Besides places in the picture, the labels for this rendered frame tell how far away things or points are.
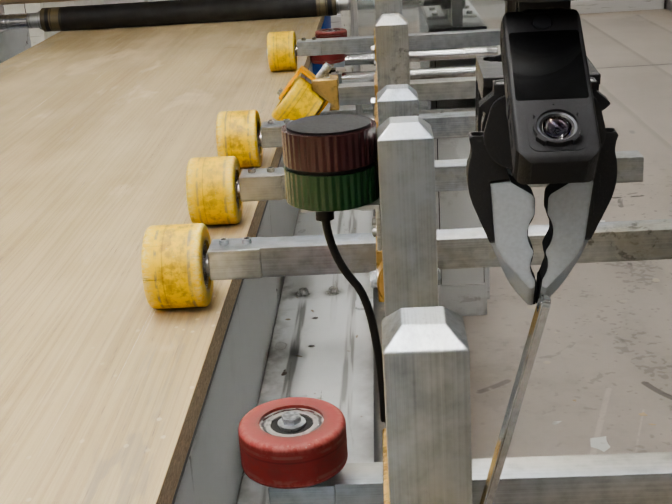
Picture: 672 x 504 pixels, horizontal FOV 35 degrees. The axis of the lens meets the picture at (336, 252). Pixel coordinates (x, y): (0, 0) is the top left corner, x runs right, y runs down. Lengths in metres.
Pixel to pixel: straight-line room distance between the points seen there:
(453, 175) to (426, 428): 0.80
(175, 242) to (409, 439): 0.58
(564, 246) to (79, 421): 0.40
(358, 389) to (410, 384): 1.02
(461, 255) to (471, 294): 2.20
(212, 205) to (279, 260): 0.25
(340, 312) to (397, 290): 1.02
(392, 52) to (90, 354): 0.45
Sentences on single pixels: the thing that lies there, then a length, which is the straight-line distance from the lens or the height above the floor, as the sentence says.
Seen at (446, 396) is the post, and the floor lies 1.08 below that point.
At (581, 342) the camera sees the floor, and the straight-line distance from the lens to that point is 3.07.
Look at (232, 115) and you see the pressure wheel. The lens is 1.48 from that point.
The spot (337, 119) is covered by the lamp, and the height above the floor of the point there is 1.14.
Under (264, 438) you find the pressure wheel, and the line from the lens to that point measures 0.78.
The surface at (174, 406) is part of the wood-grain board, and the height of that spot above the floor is 0.90.
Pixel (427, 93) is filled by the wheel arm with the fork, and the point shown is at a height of 0.94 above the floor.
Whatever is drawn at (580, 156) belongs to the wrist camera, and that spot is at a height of 1.14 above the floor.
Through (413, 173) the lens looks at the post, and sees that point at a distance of 0.66.
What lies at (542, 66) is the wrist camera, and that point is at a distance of 0.62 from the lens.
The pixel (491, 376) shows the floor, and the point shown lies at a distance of 2.86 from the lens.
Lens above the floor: 1.29
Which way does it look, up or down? 20 degrees down
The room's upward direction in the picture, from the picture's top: 4 degrees counter-clockwise
